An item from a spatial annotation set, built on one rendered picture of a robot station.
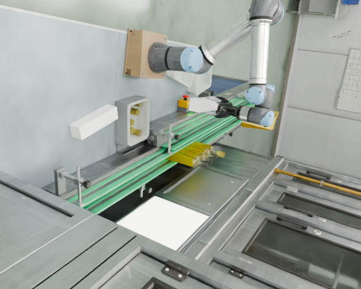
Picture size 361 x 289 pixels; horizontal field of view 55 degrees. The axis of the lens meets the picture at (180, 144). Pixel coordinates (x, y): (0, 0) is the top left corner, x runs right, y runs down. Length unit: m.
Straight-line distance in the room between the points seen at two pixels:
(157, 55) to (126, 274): 1.13
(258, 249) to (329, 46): 6.25
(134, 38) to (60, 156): 0.65
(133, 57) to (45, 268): 1.12
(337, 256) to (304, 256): 0.15
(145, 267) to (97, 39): 1.04
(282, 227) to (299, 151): 6.33
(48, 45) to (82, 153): 0.51
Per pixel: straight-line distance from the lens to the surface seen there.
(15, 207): 1.15
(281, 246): 1.67
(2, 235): 1.05
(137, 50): 1.72
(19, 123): 1.42
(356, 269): 1.69
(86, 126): 1.55
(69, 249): 0.94
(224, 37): 1.76
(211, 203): 1.79
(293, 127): 7.95
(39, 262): 0.91
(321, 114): 7.76
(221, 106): 1.74
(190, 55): 1.66
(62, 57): 1.49
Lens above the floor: 1.87
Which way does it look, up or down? 28 degrees down
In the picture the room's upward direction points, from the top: 106 degrees clockwise
